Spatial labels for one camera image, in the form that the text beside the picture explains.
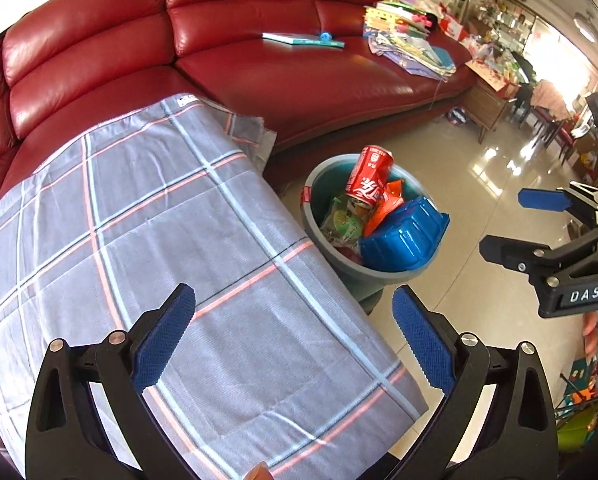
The red drink can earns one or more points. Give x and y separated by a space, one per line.
369 175

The pink cloth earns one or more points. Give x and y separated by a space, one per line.
551 97

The wooden side table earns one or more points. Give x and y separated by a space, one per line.
484 105

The orange snack wrapper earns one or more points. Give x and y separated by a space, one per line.
386 200

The person's left hand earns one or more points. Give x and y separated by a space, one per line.
259 472

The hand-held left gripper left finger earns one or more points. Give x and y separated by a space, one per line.
164 340

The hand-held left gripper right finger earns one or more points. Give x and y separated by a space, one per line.
424 340

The grey plaid cloth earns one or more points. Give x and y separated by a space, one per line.
179 210

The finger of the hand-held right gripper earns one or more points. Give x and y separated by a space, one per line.
544 200
509 252

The yellow-green plastic object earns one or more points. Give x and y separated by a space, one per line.
576 430

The ceiling lamp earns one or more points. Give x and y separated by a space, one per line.
587 26

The red leather sofa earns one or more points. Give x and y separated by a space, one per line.
229 0

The green and white wrapper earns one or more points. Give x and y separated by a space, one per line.
344 222

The blue plastic tray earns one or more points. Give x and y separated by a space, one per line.
404 240

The thin teal book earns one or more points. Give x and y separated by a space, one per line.
289 39

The grey and teal bin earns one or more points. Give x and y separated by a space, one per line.
336 267

